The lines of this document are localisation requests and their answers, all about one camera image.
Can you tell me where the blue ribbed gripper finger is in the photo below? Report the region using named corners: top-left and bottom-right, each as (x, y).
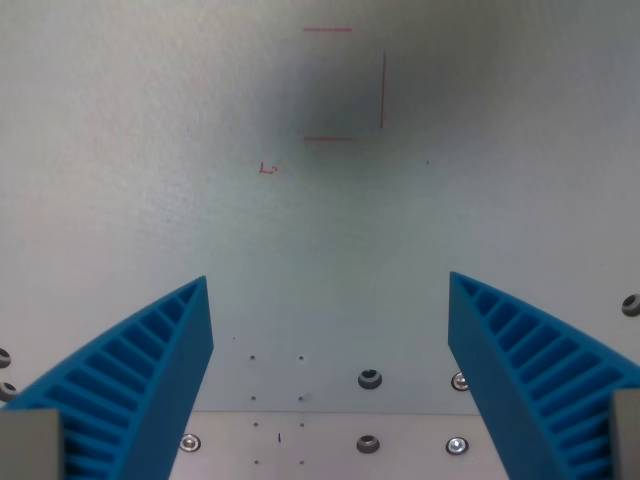
top-left (5, 275), bottom-right (215, 480)
top-left (446, 271), bottom-right (640, 480)

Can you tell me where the bright aluminium base plate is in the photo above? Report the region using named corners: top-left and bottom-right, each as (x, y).
top-left (167, 410), bottom-right (507, 480)

